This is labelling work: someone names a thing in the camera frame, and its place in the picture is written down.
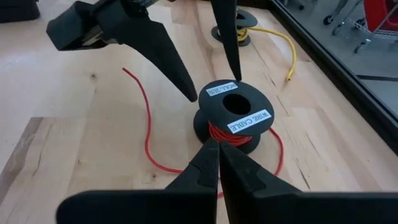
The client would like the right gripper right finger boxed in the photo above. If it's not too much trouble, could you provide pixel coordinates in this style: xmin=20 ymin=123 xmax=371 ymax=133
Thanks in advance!
xmin=220 ymin=141 xmax=398 ymax=224

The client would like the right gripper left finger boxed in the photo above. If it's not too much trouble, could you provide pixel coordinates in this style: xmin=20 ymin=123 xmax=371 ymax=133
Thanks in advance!
xmin=55 ymin=139 xmax=220 ymax=224

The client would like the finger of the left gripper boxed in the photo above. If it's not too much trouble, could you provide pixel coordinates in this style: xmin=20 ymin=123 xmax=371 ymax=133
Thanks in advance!
xmin=99 ymin=0 xmax=198 ymax=103
xmin=211 ymin=0 xmax=243 ymax=82

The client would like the plain black spool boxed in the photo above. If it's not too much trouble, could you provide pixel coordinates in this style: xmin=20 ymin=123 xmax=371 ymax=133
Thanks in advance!
xmin=211 ymin=8 xmax=259 ymax=47

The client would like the yellow wire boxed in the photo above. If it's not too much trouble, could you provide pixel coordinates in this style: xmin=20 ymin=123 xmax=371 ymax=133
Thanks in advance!
xmin=236 ymin=26 xmax=297 ymax=82

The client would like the black spool with white labels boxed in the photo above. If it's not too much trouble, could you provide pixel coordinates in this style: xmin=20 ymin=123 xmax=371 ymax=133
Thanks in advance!
xmin=193 ymin=79 xmax=275 ymax=156

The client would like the red wire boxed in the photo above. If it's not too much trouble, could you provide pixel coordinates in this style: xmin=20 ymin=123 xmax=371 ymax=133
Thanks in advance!
xmin=122 ymin=67 xmax=285 ymax=200

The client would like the red container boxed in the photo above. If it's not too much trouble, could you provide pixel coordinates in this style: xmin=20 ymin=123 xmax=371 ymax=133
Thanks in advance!
xmin=363 ymin=0 xmax=398 ymax=32

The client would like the metal wire cart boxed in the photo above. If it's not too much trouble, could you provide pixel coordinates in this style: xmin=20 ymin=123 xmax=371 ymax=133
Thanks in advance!
xmin=323 ymin=0 xmax=398 ymax=54

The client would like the black aluminium table frame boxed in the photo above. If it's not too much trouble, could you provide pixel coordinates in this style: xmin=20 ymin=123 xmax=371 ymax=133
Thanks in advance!
xmin=269 ymin=0 xmax=398 ymax=156

